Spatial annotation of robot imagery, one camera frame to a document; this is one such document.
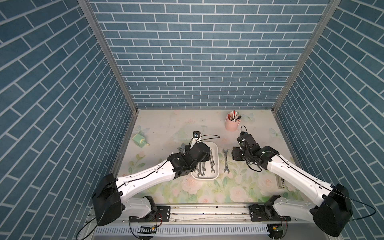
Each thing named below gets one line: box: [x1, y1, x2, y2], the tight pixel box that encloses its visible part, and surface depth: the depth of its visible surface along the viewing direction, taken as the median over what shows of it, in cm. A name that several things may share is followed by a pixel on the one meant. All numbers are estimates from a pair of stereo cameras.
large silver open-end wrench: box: [222, 148, 230, 174], surface depth 93 cm
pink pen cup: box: [225, 110, 242, 132], surface depth 104 cm
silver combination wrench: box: [209, 149, 215, 173], surface depth 93 cm
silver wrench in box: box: [197, 162, 203, 178], surface depth 90 cm
